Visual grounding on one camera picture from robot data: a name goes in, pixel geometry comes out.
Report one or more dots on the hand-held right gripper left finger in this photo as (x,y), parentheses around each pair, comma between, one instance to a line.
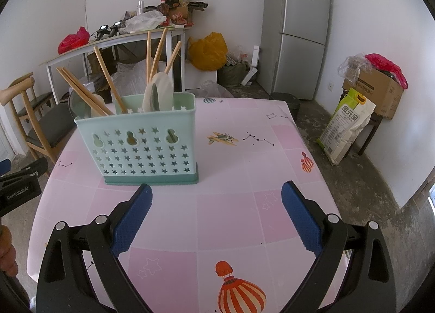
(132,218)

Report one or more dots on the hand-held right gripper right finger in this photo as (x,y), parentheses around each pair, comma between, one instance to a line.
(302,218)

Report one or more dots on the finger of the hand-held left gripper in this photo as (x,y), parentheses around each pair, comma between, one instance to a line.
(29,168)
(4,166)

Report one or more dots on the teal plastic utensil holder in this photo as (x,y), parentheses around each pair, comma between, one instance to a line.
(142,150)

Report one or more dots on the metal ladle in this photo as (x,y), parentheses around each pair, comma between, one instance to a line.
(80,105)

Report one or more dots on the white spoon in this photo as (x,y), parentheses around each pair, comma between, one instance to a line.
(100,99)
(165,92)

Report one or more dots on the metal spoon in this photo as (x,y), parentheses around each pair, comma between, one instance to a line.
(155,99)

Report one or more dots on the person's left hand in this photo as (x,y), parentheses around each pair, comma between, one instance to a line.
(6,252)

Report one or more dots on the wooden chair with dark seat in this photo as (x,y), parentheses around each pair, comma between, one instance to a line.
(51,126)
(37,102)

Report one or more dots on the white and green rice bag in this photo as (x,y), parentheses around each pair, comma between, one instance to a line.
(343,126)

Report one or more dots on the dark wooden stool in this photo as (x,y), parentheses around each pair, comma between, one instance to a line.
(372,129)

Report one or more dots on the grey trash bin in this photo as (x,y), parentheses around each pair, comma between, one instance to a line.
(287,102)

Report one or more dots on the red plastic bag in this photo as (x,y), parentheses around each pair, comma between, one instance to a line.
(71,43)
(384,63)

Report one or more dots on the white sack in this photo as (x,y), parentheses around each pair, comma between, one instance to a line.
(134,72)

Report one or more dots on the brown cardboard box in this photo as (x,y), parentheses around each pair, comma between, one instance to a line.
(377,95)

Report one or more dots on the crumpled clear bag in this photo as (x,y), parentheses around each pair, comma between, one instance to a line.
(214,90)

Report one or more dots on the small black device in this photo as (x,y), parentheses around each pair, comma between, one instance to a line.
(116,27)
(99,33)

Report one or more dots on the clear plastic wrap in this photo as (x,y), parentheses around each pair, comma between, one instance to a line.
(351,68)

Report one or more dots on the green sack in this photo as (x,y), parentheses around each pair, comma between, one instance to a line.
(234,75)

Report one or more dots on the white flat panel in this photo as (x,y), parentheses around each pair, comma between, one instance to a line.
(255,58)

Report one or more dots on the white side desk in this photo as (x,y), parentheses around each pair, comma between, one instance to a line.
(136,35)

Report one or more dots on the yellow plastic bag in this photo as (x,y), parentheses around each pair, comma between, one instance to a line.
(207,51)

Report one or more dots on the clear plastic bag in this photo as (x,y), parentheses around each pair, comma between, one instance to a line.
(146,22)

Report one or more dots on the silver refrigerator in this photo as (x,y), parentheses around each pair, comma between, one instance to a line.
(295,27)

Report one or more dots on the clear plastic bottle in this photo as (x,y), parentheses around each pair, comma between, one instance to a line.
(140,9)

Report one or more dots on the pile of snack packets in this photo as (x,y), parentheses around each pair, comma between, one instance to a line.
(176,10)

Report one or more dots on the white wall outlet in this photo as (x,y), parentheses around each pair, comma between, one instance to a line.
(330,86)

